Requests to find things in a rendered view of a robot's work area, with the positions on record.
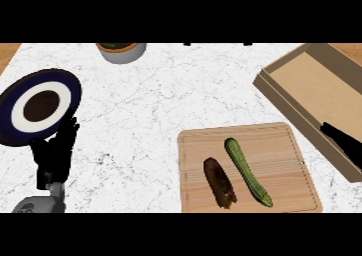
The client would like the wooden cutting board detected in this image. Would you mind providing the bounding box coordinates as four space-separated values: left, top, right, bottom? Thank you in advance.
175 121 324 214

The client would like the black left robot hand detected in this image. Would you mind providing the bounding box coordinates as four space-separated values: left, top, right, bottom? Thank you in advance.
29 115 81 191

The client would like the cardboard box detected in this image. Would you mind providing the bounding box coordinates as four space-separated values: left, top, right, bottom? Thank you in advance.
252 42 362 184

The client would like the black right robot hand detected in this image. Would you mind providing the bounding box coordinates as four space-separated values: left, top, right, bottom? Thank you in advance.
318 121 362 186

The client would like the grey plant pot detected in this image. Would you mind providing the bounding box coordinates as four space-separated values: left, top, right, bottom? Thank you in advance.
94 42 149 65

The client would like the green cucumber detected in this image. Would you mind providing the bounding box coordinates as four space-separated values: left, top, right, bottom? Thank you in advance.
222 137 274 208

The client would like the dark brown squash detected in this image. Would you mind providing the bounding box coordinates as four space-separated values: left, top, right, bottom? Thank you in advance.
202 157 239 210

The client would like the blue and white round plate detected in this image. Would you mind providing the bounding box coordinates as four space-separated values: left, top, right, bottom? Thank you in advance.
0 68 84 148

